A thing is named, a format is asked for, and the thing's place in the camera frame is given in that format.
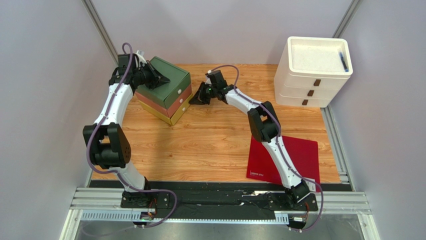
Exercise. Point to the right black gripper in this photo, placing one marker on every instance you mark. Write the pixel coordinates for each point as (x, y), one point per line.
(204, 93)

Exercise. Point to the blue pen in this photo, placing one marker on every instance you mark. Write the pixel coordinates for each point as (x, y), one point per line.
(342, 58)

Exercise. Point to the white three-drawer organizer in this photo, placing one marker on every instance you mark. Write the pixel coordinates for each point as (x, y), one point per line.
(310, 72)

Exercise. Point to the pink drawer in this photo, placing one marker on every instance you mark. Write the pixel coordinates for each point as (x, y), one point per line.
(168, 112)

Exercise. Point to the red mirror board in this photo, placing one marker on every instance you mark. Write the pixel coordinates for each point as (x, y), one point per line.
(303, 153)

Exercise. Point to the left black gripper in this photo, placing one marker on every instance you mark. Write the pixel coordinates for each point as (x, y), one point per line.
(157, 80)

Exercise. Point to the yellow bottom drawer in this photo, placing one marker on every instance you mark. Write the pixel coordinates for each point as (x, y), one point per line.
(172, 120)

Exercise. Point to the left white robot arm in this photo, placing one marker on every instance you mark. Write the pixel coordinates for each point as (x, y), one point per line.
(108, 151)

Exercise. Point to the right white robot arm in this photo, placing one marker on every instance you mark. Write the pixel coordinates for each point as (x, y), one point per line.
(264, 127)

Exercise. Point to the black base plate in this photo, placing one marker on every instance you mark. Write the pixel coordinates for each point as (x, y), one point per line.
(217, 200)

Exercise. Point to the aluminium frame rail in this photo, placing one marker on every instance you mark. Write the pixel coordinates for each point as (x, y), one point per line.
(103, 204)

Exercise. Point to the green top drawer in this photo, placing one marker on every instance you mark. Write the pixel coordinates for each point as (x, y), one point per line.
(165, 95)

